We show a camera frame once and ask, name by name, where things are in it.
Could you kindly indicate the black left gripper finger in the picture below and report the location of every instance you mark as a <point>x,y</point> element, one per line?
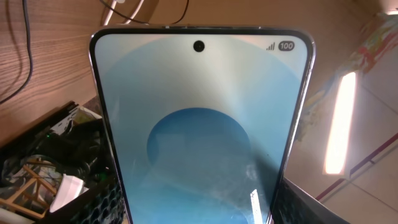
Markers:
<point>295,206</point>

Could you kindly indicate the blue screen smartphone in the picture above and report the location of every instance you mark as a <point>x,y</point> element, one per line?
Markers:
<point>200,120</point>

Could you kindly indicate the ceiling light fixture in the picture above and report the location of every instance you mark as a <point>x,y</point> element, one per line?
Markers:
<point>338,140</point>

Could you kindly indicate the black crate with clutter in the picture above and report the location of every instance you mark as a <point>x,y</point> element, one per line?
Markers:
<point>61,171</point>

